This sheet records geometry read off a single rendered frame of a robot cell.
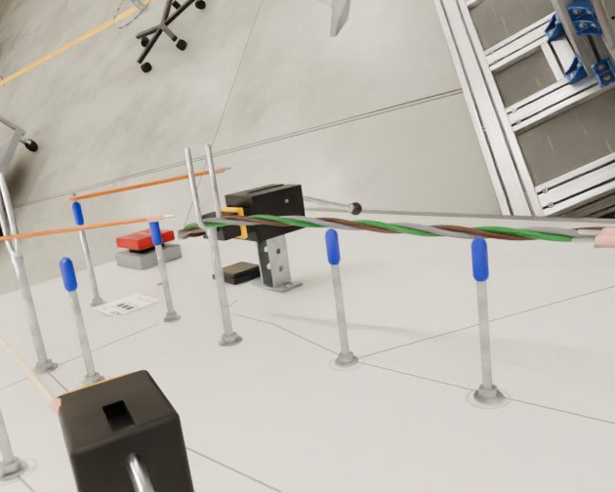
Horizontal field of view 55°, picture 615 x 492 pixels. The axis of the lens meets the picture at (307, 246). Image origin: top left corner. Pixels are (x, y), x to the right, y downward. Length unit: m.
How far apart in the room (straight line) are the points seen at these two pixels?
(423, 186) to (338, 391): 1.68
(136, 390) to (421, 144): 1.93
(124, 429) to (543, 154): 1.48
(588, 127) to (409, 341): 1.27
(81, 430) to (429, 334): 0.26
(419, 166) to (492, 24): 0.49
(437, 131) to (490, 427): 1.84
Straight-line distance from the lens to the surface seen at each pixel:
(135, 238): 0.71
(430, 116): 2.17
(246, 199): 0.51
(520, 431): 0.31
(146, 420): 0.20
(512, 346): 0.39
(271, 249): 0.53
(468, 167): 1.96
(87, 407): 0.22
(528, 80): 1.78
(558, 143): 1.62
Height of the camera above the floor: 1.46
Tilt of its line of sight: 43 degrees down
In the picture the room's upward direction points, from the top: 53 degrees counter-clockwise
